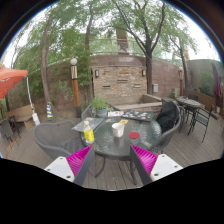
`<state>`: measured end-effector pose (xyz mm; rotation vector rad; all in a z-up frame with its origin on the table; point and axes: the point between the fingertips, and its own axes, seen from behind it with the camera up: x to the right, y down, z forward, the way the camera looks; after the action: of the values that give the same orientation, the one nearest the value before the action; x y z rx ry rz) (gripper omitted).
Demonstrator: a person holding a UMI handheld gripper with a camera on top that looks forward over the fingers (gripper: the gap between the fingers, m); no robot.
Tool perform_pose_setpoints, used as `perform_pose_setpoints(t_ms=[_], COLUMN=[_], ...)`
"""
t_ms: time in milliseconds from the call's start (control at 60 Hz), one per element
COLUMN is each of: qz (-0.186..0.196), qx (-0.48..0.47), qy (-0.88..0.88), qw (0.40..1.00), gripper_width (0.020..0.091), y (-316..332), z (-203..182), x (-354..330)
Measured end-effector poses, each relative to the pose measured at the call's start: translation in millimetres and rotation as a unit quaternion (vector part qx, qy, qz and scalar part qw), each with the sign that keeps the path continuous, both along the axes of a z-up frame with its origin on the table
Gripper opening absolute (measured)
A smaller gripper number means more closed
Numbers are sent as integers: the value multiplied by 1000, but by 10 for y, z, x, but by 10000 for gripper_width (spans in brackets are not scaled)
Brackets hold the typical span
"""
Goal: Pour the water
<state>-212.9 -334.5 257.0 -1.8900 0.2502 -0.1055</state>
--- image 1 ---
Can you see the yellow-labelled clear drink bottle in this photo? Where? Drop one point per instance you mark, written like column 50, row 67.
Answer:
column 89, row 135

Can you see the flat round red coaster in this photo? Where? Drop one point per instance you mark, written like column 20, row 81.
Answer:
column 134, row 135

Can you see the dark laptop with stickers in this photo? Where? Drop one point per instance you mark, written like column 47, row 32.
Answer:
column 138, row 115

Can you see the black wall lamp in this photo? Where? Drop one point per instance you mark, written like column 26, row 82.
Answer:
column 143, row 72
column 97, row 73

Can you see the green plant in blue pot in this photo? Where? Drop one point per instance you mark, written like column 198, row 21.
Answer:
column 100, row 105

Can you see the dark patio chair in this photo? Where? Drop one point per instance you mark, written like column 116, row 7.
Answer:
column 7, row 130

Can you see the wooden lamp post, globe light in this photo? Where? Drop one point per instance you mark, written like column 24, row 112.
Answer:
column 75, row 86

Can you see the orange patio umbrella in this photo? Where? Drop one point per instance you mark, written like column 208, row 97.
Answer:
column 10, row 80

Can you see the grey wicker armchair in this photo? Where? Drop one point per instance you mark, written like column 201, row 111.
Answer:
column 53, row 135

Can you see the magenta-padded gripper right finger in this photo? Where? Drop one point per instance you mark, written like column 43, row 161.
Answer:
column 146, row 159

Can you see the grey laptop with stickers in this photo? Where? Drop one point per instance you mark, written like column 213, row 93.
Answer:
column 85, row 125

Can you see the slender tree by wall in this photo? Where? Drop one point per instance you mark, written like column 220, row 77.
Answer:
column 184, row 70

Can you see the dark round patio table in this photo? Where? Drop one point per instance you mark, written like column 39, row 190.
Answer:
column 189, row 101

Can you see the large branching tree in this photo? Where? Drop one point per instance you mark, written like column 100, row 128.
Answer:
column 149, row 73

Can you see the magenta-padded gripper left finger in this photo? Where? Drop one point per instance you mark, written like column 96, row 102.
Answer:
column 78, row 160

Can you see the closed maroon patio umbrella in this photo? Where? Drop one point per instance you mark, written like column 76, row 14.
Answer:
column 217, row 83

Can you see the white ceramic mug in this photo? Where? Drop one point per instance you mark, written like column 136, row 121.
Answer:
column 118, row 130

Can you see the leaning tree with thin trunk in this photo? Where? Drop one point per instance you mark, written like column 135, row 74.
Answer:
column 44, row 66

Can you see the grey wall box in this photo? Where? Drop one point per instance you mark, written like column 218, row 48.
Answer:
column 155, row 88

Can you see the black metal patio chair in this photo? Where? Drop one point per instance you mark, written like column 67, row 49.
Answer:
column 201, row 118

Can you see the white paper sheet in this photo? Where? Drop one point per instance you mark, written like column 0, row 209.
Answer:
column 115, row 113

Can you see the blue yellow striped cone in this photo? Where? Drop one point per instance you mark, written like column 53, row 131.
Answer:
column 49, row 110

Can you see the black backpack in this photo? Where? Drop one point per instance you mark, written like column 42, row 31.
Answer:
column 168, row 116

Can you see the yellow card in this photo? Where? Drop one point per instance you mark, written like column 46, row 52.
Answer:
column 123, row 121

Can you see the wooden bench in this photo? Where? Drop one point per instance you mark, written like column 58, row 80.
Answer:
column 21, row 113

